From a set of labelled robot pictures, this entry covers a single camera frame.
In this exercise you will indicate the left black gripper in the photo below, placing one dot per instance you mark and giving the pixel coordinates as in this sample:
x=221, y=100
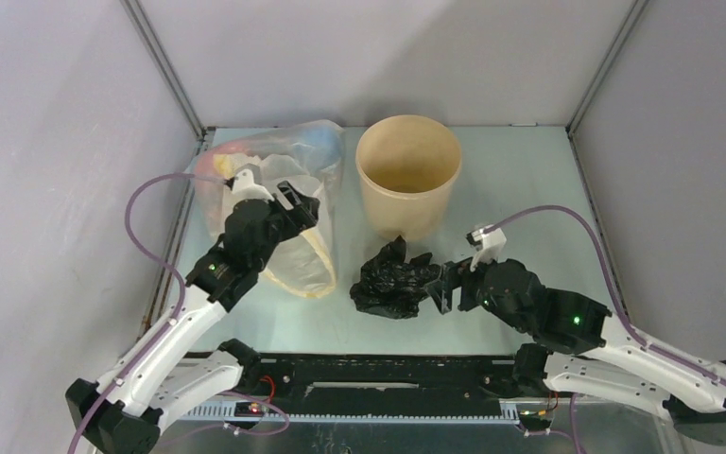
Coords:
x=302, y=218

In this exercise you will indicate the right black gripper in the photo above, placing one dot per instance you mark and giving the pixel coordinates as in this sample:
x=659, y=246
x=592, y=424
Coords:
x=457, y=283

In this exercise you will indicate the clear plastic bag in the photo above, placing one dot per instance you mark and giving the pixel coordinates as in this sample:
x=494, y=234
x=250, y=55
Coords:
x=309, y=156

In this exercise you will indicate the black trash bag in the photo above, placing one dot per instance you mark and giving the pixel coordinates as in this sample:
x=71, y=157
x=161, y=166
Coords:
x=392, y=286

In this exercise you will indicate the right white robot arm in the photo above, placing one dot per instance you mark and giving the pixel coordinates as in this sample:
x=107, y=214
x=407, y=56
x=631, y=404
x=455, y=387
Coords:
x=580, y=347

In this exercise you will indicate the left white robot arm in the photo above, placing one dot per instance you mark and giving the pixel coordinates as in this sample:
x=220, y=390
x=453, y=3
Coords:
x=129, y=407

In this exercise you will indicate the beige plastic trash bin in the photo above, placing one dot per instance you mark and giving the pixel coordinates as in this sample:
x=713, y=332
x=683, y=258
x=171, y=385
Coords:
x=407, y=167

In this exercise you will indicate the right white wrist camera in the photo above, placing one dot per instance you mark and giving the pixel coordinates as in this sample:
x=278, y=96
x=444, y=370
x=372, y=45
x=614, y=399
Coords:
x=488, y=243

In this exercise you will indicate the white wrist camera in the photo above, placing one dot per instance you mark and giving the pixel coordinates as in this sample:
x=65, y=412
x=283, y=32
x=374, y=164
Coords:
x=246, y=184
x=488, y=243

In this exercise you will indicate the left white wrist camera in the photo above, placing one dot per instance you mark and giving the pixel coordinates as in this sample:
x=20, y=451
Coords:
x=246, y=184

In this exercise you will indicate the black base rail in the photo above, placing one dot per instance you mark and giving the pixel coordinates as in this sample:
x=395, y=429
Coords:
x=388, y=386

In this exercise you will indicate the left aluminium frame post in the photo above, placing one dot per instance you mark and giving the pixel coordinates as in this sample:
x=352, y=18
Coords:
x=155, y=49

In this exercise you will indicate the aluminium frame post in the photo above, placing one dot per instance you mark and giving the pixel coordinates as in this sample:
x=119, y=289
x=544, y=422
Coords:
x=155, y=49
x=628, y=24

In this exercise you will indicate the right aluminium frame post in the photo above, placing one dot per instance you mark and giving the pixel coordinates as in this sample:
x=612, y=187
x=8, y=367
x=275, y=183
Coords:
x=628, y=24

